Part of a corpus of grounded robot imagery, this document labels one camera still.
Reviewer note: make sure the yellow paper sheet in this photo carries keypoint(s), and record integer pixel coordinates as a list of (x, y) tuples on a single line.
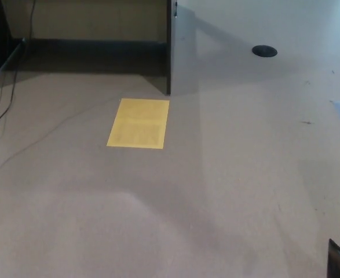
[(138, 123)]

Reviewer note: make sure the small black desk latch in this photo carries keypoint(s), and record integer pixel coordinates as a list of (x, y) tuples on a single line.
[(175, 7)]

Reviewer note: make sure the round black floor cover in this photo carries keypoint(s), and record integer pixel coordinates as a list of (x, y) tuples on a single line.
[(264, 50)]

